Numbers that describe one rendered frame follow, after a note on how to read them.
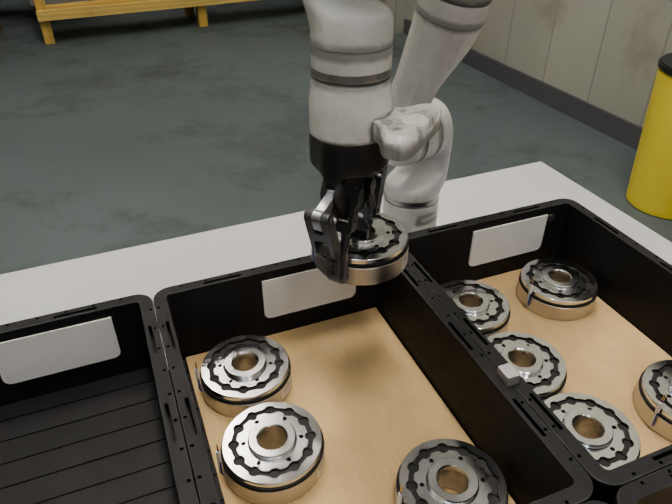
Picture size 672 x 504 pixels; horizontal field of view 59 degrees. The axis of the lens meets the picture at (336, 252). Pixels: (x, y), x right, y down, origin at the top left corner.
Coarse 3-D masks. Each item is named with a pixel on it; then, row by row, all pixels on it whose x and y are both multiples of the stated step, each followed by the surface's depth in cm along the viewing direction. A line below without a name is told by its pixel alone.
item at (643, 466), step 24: (480, 216) 82; (504, 216) 82; (624, 240) 77; (408, 264) 72; (432, 288) 68; (456, 312) 65; (480, 336) 62; (504, 360) 59; (552, 432) 52; (576, 456) 50; (648, 456) 50; (600, 480) 48; (624, 480) 48
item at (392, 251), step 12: (384, 216) 67; (384, 228) 65; (396, 228) 65; (384, 240) 63; (396, 240) 63; (360, 252) 61; (372, 252) 61; (384, 252) 61; (396, 252) 61; (360, 264) 60
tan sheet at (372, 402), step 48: (288, 336) 76; (336, 336) 76; (384, 336) 76; (336, 384) 70; (384, 384) 70; (336, 432) 64; (384, 432) 64; (432, 432) 64; (336, 480) 59; (384, 480) 59
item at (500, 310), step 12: (444, 288) 80; (456, 288) 80; (468, 288) 80; (480, 288) 80; (492, 288) 80; (492, 300) 77; (504, 300) 77; (492, 312) 75; (504, 312) 75; (480, 324) 74; (492, 324) 74
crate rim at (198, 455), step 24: (288, 264) 72; (312, 264) 73; (168, 288) 68; (192, 288) 68; (168, 312) 65; (432, 312) 65; (168, 336) 62; (456, 336) 62; (168, 360) 59; (480, 360) 59; (504, 384) 56; (192, 408) 54; (528, 408) 54; (192, 432) 52; (192, 456) 50; (552, 456) 50; (576, 480) 48
